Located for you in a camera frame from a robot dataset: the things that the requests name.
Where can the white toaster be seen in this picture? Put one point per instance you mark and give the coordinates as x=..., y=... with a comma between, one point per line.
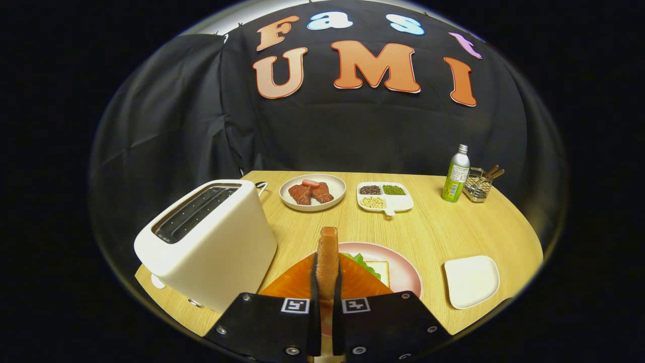
x=216, y=257

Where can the silver bottle with green label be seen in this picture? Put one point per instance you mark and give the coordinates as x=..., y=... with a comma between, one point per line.
x=456, y=179

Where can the green lettuce leaf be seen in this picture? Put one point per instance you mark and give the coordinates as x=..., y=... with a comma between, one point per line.
x=364, y=263

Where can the black backdrop cloth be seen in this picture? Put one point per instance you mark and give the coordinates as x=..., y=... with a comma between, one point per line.
x=352, y=136

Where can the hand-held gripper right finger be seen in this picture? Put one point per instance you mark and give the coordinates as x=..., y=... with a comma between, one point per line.
x=388, y=325

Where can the white square plate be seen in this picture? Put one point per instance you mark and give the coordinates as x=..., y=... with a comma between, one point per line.
x=471, y=282

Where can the white divided dish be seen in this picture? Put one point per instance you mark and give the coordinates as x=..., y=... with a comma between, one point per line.
x=400, y=203

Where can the red sausage slice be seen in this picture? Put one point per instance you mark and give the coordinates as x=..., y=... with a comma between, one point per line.
x=311, y=183

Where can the pink round plate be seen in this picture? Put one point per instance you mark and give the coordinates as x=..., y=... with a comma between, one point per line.
x=404, y=272

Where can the toasted bread slice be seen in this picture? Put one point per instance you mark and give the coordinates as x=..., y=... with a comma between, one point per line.
x=327, y=262

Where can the pile of dark beans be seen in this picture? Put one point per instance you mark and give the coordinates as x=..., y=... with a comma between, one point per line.
x=370, y=190

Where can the pile of yellow soybeans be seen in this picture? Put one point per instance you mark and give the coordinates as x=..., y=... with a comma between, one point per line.
x=373, y=202

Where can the white sandwich bread slice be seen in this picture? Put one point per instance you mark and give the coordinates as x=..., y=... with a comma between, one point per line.
x=381, y=272

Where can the white round plate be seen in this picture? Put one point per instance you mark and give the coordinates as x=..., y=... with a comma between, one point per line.
x=336, y=185

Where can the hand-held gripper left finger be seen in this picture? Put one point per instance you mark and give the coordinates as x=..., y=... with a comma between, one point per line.
x=267, y=325

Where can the brown meat piece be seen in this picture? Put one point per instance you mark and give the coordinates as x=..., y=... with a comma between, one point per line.
x=300, y=194
x=322, y=193

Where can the pile of green beans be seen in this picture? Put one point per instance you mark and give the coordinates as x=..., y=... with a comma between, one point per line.
x=394, y=190

